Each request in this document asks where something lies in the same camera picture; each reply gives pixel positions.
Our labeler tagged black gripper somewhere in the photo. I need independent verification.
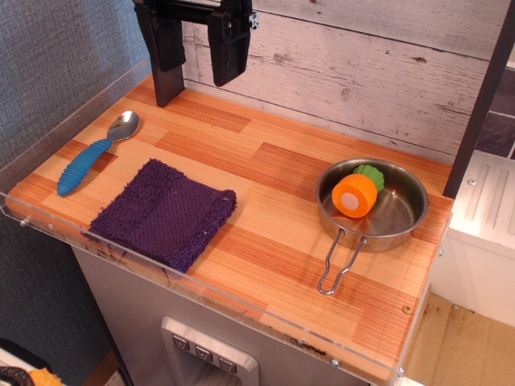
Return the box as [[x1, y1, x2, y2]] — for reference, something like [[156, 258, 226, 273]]
[[134, 1, 259, 87]]

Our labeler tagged orange toy pineapple green top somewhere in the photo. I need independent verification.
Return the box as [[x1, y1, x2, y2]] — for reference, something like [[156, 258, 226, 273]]
[[331, 164, 385, 218]]

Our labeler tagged purple folded towel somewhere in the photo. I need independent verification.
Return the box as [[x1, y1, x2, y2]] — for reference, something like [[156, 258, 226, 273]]
[[89, 159, 237, 273]]

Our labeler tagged small steel pan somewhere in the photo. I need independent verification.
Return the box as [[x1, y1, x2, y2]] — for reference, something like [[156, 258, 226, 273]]
[[315, 158, 429, 295]]

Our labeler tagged silver dispenser panel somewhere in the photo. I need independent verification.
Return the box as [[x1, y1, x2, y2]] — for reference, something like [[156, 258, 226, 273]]
[[161, 316, 260, 385]]

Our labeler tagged white cabinet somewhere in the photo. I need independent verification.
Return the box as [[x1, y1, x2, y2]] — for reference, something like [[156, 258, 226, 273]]
[[430, 151, 514, 326]]

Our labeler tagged orange and black object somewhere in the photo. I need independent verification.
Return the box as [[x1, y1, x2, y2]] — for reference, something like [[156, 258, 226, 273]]
[[1, 366, 64, 386]]

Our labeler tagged dark left wooden post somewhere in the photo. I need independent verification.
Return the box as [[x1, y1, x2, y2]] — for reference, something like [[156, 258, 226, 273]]
[[152, 65, 184, 108]]

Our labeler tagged dark wooden post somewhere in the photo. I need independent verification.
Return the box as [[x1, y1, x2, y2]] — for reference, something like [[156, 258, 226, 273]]
[[443, 1, 514, 199], [152, 65, 184, 108]]

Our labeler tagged blue handled metal spoon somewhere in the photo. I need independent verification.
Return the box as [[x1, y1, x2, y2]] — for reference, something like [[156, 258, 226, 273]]
[[56, 111, 140, 196]]

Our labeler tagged dark right wooden post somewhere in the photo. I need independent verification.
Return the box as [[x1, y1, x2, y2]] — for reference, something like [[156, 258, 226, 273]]
[[443, 1, 514, 199]]

